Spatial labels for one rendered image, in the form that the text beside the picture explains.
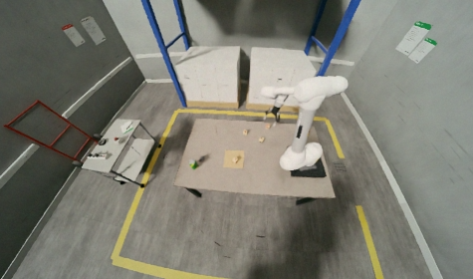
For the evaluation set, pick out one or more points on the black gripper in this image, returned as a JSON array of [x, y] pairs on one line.
[[275, 109]]

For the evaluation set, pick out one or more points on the beige flat mat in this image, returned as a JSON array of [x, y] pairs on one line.
[[230, 154]]

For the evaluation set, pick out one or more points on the green drink can with yellow stripe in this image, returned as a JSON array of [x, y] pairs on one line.
[[192, 163]]

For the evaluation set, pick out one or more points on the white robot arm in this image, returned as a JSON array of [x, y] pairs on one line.
[[310, 93]]

